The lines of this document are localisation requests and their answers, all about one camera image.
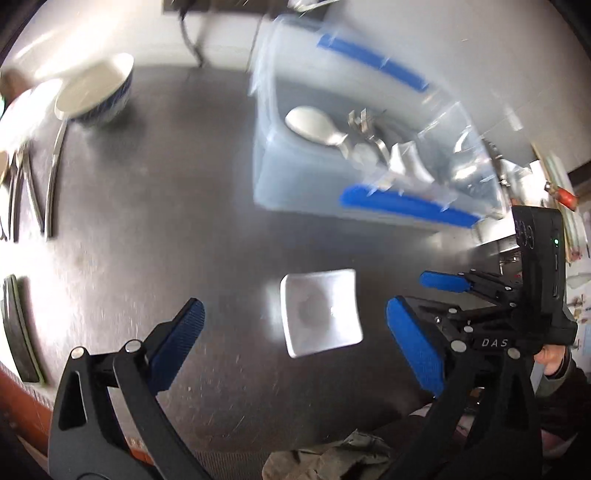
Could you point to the metal fork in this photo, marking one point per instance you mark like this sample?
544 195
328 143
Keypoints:
364 138
34 194

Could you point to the person's right hand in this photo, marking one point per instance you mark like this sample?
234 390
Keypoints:
551 359

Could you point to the white plate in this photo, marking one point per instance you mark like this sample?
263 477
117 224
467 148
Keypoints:
27 115

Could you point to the metal knife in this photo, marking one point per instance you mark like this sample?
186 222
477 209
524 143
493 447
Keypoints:
55 184

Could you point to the white soup spoon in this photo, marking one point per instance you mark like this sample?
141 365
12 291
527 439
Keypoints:
309 122

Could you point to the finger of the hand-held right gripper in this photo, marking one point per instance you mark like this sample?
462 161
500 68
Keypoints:
482 316
443 280

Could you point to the blue patterned white bowl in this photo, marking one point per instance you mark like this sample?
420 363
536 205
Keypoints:
92 90

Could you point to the white square dish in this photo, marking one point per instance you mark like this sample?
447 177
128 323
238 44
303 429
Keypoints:
323 314

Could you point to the metal utensil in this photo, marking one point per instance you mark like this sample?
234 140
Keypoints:
16 198

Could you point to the olive green clothing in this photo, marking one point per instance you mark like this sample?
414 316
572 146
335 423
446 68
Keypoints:
332 457

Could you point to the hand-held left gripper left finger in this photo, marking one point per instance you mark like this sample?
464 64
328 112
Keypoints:
178 341

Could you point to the clear plastic container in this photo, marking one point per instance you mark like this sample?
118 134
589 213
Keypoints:
295 184

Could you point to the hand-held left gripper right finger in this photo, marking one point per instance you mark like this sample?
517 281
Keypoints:
415 346

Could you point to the person's right forearm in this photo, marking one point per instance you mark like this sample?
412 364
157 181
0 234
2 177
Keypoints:
565 401

